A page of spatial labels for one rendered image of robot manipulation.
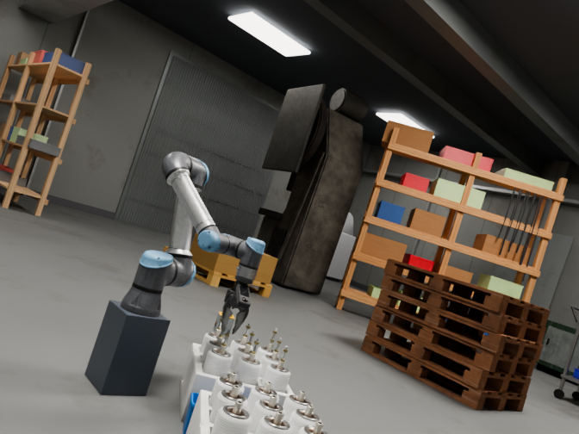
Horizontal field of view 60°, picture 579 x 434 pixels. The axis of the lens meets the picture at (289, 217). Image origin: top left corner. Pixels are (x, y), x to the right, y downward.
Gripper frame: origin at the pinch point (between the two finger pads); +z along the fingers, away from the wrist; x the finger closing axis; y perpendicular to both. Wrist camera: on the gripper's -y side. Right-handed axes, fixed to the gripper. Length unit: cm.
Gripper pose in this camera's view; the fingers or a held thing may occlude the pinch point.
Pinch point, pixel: (229, 330)
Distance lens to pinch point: 194.7
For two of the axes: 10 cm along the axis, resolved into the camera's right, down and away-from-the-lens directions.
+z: -3.1, 9.5, -0.3
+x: -8.9, -3.0, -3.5
